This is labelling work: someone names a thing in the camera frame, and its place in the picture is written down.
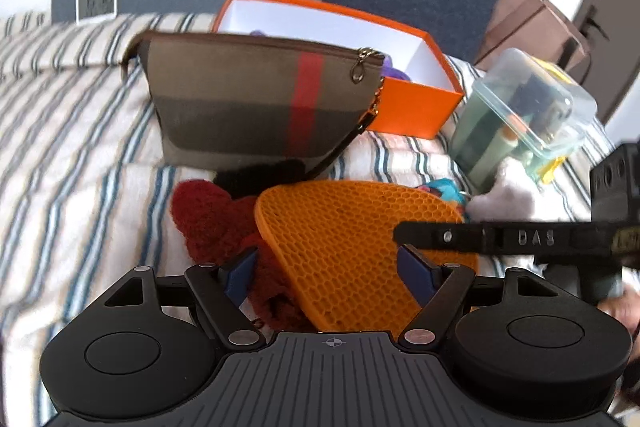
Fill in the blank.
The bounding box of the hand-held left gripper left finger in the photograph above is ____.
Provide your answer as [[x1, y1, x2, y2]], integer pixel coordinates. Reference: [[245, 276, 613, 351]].
[[104, 246, 267, 351]]

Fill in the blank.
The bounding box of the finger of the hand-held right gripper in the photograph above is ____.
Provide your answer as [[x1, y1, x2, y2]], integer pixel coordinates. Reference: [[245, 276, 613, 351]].
[[394, 220, 603, 259]]

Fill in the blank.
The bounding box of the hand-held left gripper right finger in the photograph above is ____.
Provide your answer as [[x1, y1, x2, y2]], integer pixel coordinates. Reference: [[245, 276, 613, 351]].
[[396, 243, 562, 353]]

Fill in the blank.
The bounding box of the red knitted cloth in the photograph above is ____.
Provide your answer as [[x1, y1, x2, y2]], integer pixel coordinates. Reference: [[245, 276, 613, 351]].
[[171, 179, 313, 334]]

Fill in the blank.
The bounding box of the orange silicone honeycomb mat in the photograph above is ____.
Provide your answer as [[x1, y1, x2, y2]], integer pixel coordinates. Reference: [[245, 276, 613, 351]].
[[254, 180, 480, 334]]

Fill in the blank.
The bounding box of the teal printed packet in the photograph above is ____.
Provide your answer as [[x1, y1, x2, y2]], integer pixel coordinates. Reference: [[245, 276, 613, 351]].
[[414, 177, 472, 210]]

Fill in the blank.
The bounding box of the black fuzzy scrunchie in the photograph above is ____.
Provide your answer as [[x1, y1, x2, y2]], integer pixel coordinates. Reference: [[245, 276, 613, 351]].
[[213, 159, 307, 198]]

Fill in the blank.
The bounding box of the orange cardboard box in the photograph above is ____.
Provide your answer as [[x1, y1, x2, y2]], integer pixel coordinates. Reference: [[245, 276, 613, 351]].
[[212, 0, 467, 140]]

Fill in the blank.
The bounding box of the person's right hand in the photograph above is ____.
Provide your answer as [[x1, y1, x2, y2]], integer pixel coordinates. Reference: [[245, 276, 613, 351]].
[[597, 289, 640, 343]]

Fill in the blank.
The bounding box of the white plush toy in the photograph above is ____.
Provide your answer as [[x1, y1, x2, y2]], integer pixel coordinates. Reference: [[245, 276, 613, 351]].
[[466, 154, 552, 224]]

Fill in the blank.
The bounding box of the clear plastic container yellow latch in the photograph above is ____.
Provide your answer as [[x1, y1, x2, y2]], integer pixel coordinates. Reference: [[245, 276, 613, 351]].
[[446, 48, 599, 194]]

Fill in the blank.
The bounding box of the brown pouch with red stripe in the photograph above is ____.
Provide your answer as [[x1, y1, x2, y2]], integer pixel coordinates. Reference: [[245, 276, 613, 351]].
[[121, 31, 390, 174]]

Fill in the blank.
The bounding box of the brown paper bag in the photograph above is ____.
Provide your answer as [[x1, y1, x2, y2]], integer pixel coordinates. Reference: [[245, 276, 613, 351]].
[[474, 0, 592, 82]]

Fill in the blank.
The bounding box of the striped blanket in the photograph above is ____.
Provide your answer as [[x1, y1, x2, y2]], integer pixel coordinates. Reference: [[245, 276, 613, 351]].
[[0, 11, 621, 427]]

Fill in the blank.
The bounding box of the small digital thermometer display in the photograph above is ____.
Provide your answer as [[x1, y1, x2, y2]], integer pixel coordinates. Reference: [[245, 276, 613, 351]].
[[75, 0, 120, 24]]

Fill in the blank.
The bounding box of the black door handle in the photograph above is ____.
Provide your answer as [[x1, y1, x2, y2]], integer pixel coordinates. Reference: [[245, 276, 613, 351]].
[[580, 6, 612, 42]]

